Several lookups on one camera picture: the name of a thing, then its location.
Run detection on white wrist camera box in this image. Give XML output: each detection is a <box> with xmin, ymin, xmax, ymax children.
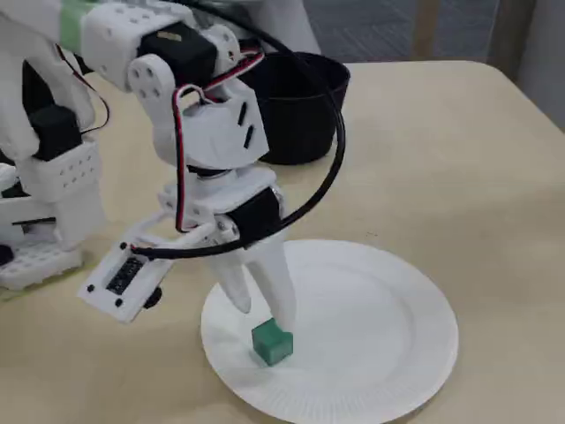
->
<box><xmin>77</xmin><ymin>240</ymin><xmax>171</xmax><ymax>324</ymax></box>

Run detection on grey partition panel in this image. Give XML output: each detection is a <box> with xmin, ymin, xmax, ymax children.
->
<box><xmin>304</xmin><ymin>0</ymin><xmax>495</xmax><ymax>63</ymax></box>

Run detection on wooden post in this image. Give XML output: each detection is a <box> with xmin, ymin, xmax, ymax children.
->
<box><xmin>412</xmin><ymin>0</ymin><xmax>438</xmax><ymax>61</ymax></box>

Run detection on green block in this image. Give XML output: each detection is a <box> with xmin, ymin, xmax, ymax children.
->
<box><xmin>251</xmin><ymin>317</ymin><xmax>294</xmax><ymax>367</ymax></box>

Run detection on red servo wire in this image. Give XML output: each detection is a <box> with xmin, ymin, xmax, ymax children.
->
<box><xmin>170</xmin><ymin>51</ymin><xmax>266</xmax><ymax>234</ymax></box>
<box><xmin>55</xmin><ymin>43</ymin><xmax>110</xmax><ymax>136</ymax></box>

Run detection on white paper plate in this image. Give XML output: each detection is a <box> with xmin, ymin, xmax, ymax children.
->
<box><xmin>200</xmin><ymin>239</ymin><xmax>460</xmax><ymax>398</ymax></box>

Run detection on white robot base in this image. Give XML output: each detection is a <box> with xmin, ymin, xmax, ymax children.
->
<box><xmin>0</xmin><ymin>163</ymin><xmax>85</xmax><ymax>291</ymax></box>

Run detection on green tape band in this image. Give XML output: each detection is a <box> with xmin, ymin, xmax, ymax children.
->
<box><xmin>59</xmin><ymin>0</ymin><xmax>92</xmax><ymax>49</ymax></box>

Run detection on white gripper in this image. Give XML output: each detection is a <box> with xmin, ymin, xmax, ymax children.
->
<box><xmin>156</xmin><ymin>165</ymin><xmax>296</xmax><ymax>335</ymax></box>

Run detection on thick black camera cable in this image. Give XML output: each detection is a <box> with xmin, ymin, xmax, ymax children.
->
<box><xmin>130</xmin><ymin>0</ymin><xmax>348</xmax><ymax>261</ymax></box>

